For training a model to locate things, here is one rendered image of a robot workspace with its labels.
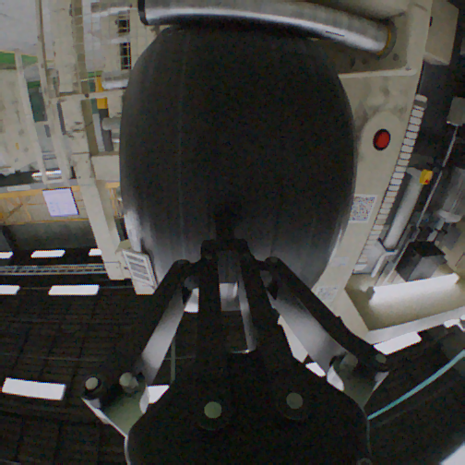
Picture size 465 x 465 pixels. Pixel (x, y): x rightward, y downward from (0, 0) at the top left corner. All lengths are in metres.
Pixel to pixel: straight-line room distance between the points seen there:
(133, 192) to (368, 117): 0.43
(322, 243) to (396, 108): 0.35
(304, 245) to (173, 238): 0.14
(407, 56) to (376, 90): 0.13
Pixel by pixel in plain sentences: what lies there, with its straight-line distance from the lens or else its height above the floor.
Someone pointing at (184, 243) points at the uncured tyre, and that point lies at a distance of 0.23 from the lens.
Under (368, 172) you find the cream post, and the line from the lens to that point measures 0.52.
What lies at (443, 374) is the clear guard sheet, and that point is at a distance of 0.89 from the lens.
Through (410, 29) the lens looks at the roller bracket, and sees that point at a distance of 0.40.
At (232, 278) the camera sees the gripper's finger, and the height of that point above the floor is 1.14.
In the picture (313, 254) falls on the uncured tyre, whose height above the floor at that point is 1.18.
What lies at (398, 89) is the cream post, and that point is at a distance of 0.53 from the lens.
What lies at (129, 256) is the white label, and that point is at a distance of 0.28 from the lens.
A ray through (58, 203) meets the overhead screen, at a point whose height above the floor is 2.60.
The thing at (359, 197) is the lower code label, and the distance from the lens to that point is 0.54.
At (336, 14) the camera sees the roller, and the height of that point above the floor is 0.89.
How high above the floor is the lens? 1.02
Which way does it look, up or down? 33 degrees up
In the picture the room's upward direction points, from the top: 177 degrees counter-clockwise
